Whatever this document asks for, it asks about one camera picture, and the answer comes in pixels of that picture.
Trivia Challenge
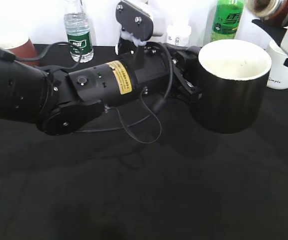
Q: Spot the black mug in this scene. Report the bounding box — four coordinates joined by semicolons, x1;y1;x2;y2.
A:
189;39;272;134

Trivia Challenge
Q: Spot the maroon mug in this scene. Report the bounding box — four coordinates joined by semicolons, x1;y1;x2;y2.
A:
0;32;38;58

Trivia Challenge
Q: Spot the black camera cable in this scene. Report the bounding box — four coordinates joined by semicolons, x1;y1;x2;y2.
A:
0;41;176;145

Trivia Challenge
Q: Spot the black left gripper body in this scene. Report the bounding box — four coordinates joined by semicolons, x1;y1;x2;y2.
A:
126;42;198;103

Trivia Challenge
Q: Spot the white milk carton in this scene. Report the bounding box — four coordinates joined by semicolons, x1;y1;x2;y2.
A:
166;24;191;47

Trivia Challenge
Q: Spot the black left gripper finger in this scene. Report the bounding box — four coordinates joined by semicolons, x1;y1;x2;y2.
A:
174;67;202;105

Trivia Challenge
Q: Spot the wrist camera with black bracket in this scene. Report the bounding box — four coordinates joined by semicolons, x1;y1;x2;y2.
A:
115;0;165;70

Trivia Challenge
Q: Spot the brown nescafe coffee bottle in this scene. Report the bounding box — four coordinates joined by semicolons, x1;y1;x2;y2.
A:
245;0;288;27

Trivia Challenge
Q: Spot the clear water bottle green label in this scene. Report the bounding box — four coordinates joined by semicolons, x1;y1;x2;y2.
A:
64;0;94;63

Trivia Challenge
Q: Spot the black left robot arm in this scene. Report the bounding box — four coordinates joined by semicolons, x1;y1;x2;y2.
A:
0;42;201;136

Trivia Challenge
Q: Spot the green sprite bottle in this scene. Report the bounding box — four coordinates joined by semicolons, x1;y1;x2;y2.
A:
210;0;244;42

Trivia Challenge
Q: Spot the white mug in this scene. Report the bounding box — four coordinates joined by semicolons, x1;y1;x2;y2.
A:
266;40;288;90

